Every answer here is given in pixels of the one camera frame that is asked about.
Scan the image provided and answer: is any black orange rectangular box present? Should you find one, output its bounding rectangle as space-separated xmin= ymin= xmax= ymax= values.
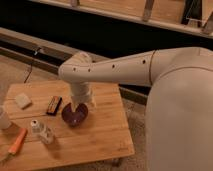
xmin=46 ymin=96 xmax=62 ymax=116

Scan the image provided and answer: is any black cable left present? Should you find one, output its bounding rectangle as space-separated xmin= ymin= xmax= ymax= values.
xmin=23 ymin=46 xmax=44 ymax=84

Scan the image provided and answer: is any wooden table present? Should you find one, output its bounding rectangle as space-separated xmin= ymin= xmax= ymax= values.
xmin=0 ymin=80 xmax=134 ymax=171

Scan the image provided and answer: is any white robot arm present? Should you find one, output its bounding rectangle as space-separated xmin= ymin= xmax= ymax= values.
xmin=58 ymin=47 xmax=213 ymax=171

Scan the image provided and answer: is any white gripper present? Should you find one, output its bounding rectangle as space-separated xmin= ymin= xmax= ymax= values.
xmin=70 ymin=82 xmax=95 ymax=109

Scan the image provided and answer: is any orange handled tool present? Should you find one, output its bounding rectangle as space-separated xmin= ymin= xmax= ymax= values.
xmin=0 ymin=128 xmax=27 ymax=164

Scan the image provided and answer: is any clear plastic bottle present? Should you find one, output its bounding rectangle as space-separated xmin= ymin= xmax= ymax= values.
xmin=30 ymin=120 xmax=54 ymax=144

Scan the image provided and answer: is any dark purple ceramic bowl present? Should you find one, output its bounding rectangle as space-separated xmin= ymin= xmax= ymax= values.
xmin=62 ymin=103 xmax=88 ymax=127

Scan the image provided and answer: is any white cup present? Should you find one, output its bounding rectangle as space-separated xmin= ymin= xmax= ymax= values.
xmin=0 ymin=106 xmax=12 ymax=129

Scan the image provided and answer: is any white sponge block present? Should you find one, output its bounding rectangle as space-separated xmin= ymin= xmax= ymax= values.
xmin=15 ymin=93 xmax=32 ymax=109

